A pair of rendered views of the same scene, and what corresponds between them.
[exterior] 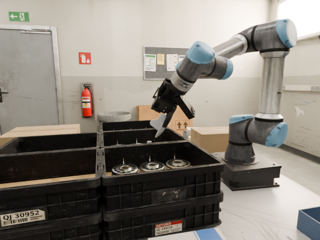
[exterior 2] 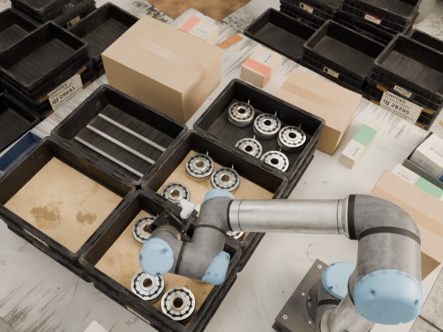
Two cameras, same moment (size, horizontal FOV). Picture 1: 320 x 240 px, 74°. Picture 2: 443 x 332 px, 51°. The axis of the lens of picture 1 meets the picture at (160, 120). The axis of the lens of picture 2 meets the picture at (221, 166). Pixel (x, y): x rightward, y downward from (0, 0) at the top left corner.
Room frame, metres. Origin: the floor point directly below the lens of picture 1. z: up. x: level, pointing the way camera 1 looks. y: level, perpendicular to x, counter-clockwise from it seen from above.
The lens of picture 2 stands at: (0.48, -0.50, 2.22)
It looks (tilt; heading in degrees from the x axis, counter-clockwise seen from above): 56 degrees down; 46
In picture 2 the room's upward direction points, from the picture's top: 3 degrees clockwise
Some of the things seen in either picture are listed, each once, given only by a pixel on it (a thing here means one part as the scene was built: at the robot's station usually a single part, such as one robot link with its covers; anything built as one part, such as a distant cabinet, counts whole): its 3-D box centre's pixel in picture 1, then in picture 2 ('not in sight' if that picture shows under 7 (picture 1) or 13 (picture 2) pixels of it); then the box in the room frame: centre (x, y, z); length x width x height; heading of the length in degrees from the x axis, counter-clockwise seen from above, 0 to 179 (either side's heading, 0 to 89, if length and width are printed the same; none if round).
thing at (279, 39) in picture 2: not in sight; (281, 46); (2.30, 0.88, 0.26); 0.40 x 0.30 x 0.23; 101
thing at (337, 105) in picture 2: not in sight; (312, 110); (1.64, 0.16, 0.78); 0.30 x 0.22 x 0.16; 108
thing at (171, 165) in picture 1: (177, 163); not in sight; (0.84, -0.08, 0.86); 0.10 x 0.10 x 0.01
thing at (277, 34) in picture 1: (270, 85); (358, 310); (0.95, -0.49, 1.18); 0.15 x 0.12 x 0.55; 35
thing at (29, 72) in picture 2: not in sight; (51, 83); (1.03, 1.41, 0.37); 0.40 x 0.30 x 0.45; 10
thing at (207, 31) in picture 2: not in sight; (198, 33); (1.62, 0.87, 0.74); 0.16 x 0.12 x 0.07; 106
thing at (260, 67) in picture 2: not in sight; (261, 66); (1.69, 0.51, 0.74); 0.16 x 0.12 x 0.07; 14
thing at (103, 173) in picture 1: (156, 157); (161, 255); (0.75, 0.01, 0.92); 0.40 x 0.30 x 0.02; 106
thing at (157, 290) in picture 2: not in sight; (147, 283); (0.67, -0.01, 0.86); 0.10 x 0.10 x 0.01
